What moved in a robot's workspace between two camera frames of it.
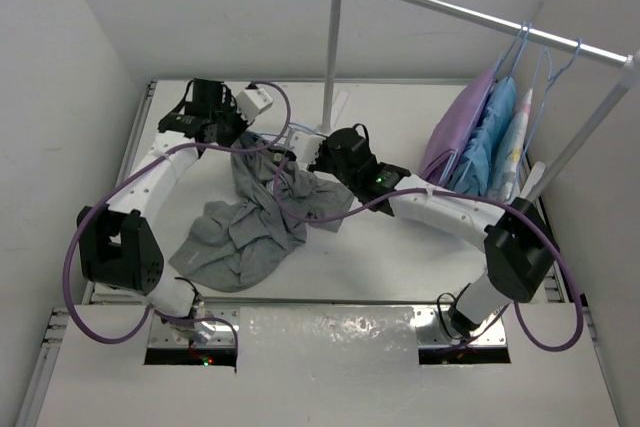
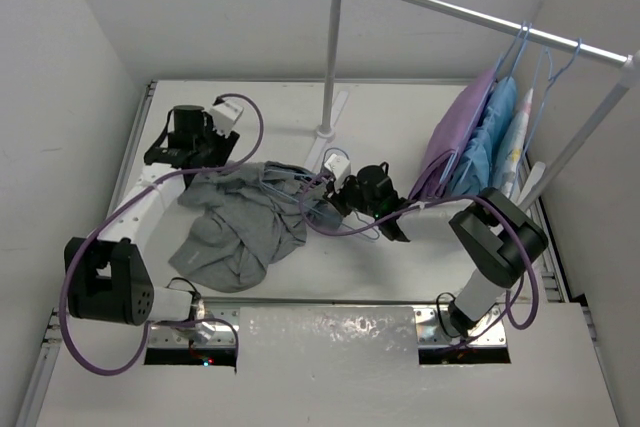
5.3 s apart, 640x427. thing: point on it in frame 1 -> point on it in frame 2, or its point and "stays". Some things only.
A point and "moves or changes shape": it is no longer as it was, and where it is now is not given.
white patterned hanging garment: [503, 181] stays
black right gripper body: [324, 162] -> [348, 196]
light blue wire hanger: [287, 136] -> [368, 234]
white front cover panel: [321, 366] stays
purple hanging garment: [453, 127] stays
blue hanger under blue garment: [527, 28] stays
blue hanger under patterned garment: [542, 95] stays
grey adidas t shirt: [226, 245] moves or changes shape
